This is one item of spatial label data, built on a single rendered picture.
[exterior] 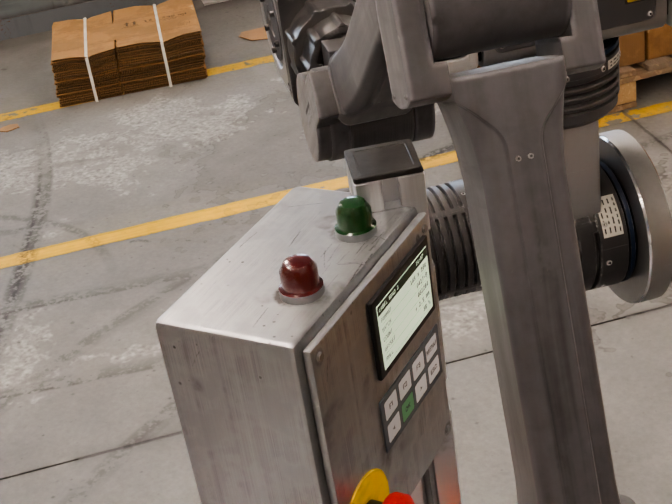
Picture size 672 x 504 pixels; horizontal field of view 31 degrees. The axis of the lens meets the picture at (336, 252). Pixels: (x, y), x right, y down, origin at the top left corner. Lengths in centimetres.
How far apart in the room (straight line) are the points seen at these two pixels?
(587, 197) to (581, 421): 67
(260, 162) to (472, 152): 368
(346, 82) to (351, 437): 33
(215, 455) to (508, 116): 27
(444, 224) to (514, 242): 117
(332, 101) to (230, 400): 34
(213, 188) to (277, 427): 352
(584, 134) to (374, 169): 56
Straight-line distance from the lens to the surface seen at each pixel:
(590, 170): 130
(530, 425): 66
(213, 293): 70
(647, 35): 439
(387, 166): 75
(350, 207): 72
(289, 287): 67
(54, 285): 382
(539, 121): 63
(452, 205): 182
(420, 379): 78
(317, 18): 107
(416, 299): 75
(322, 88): 96
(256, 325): 66
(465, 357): 313
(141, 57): 509
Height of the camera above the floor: 183
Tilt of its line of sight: 30 degrees down
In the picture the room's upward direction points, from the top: 9 degrees counter-clockwise
